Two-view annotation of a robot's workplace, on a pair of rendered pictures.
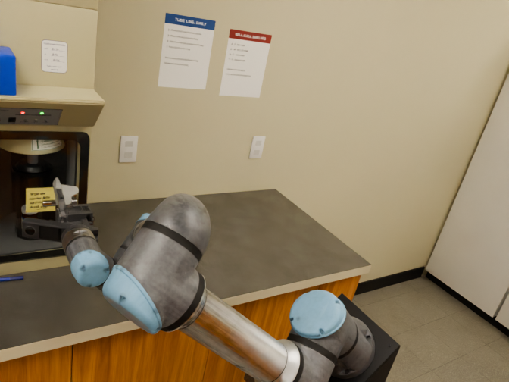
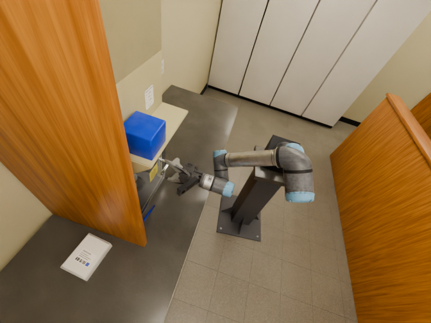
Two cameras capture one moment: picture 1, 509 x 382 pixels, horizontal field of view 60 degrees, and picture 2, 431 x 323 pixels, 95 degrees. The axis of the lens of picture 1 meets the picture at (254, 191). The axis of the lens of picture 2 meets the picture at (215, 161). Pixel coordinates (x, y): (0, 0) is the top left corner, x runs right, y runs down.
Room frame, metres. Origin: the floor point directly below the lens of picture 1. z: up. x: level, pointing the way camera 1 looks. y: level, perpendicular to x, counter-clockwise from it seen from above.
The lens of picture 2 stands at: (0.54, 0.81, 2.01)
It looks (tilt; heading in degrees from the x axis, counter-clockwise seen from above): 49 degrees down; 310
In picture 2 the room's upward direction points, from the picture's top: 17 degrees clockwise
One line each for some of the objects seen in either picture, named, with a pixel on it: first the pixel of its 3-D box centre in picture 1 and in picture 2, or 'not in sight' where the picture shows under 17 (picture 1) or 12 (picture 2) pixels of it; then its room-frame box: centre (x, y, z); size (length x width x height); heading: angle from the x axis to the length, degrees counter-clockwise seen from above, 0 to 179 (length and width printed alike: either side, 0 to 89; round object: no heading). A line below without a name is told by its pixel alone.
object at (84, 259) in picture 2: not in sight; (88, 256); (0.96, 0.97, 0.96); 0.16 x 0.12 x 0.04; 122
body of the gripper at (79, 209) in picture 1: (75, 226); (192, 175); (0.97, 0.43, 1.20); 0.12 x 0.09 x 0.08; 37
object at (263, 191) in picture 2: not in sight; (253, 195); (0.89, -0.30, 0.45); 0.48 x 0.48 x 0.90; 44
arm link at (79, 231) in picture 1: (79, 242); (207, 181); (0.90, 0.39, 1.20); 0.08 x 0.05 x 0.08; 127
